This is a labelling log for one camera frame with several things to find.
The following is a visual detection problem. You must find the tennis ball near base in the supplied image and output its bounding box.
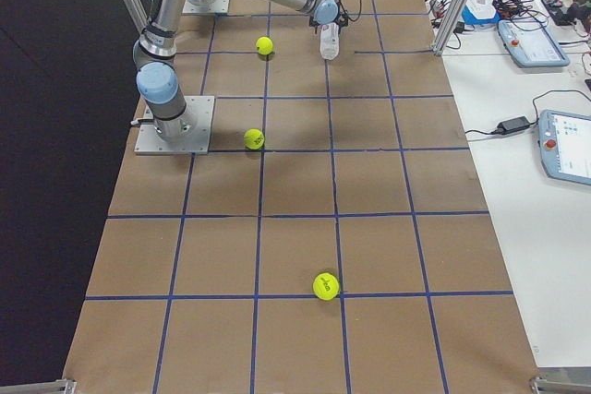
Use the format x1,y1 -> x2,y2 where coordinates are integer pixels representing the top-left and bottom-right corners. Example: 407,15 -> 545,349
312,272 -> 340,301
255,36 -> 274,56

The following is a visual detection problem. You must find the near teach pendant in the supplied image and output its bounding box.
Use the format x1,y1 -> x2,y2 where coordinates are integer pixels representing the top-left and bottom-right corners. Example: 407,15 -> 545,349
537,110 -> 591,185

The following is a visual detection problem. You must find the brown paper table cover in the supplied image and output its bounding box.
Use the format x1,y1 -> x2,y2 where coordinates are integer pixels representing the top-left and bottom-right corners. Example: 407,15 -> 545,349
64,0 -> 537,393

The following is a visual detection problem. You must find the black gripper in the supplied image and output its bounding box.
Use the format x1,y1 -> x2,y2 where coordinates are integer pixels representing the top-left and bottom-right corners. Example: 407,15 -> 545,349
308,13 -> 347,33

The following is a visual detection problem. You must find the clear tennis ball can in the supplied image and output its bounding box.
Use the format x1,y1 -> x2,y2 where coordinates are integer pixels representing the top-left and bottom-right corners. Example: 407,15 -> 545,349
320,22 -> 340,61

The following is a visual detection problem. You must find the black power adapter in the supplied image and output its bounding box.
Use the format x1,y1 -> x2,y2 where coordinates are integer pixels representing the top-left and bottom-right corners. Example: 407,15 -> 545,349
495,116 -> 531,136

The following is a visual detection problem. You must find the teach pendant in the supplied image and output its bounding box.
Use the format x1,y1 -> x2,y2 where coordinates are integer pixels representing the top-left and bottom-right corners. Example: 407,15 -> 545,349
497,19 -> 570,68
537,110 -> 591,185

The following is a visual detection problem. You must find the far teach pendant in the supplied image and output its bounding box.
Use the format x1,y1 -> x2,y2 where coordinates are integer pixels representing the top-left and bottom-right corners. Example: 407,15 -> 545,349
497,19 -> 570,68

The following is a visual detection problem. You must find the aluminium frame post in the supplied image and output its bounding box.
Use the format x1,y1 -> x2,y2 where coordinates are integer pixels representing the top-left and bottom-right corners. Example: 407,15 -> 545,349
431,0 -> 490,57

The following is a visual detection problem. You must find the blue white box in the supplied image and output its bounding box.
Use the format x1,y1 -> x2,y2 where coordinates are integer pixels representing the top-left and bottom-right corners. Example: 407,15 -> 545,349
462,0 -> 500,26

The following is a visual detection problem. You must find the middle tennis ball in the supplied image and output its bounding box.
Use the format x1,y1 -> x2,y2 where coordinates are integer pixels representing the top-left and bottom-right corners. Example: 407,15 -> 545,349
243,128 -> 265,150

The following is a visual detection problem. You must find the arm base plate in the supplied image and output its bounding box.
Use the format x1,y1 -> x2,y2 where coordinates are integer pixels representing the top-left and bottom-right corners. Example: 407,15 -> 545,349
183,0 -> 230,15
134,96 -> 215,155

